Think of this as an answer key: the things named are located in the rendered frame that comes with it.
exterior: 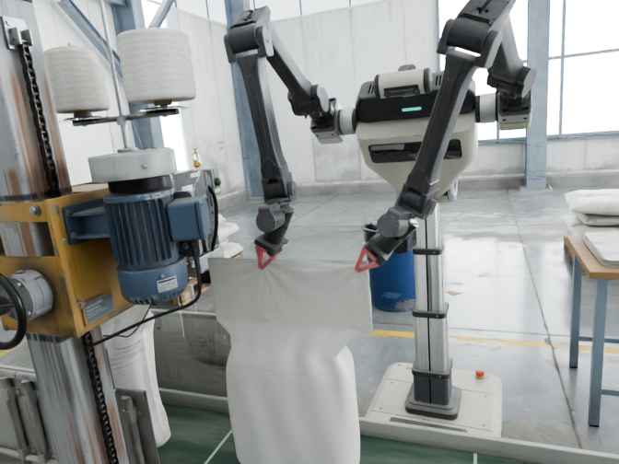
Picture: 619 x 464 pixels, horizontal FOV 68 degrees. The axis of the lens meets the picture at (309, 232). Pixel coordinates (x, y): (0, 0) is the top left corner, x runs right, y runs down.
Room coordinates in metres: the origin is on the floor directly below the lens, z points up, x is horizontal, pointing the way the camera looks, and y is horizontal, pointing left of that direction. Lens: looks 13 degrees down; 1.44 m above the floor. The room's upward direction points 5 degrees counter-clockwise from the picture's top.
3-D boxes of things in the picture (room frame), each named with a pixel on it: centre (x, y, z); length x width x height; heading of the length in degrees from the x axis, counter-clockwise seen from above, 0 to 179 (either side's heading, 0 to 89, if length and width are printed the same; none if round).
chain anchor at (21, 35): (1.02, 0.56, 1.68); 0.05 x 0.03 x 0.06; 158
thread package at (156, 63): (1.16, 0.33, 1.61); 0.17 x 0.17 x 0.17
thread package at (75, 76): (1.25, 0.57, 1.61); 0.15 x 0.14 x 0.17; 68
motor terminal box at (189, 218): (1.03, 0.27, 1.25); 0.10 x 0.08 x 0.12; 3
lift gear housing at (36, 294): (0.95, 0.63, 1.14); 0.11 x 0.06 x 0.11; 68
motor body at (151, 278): (1.02, 0.37, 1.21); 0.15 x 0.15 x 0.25
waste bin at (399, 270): (3.44, -0.64, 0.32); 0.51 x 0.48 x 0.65; 158
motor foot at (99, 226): (1.02, 0.46, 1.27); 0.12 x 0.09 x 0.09; 158
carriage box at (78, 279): (1.13, 0.58, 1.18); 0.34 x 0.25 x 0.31; 158
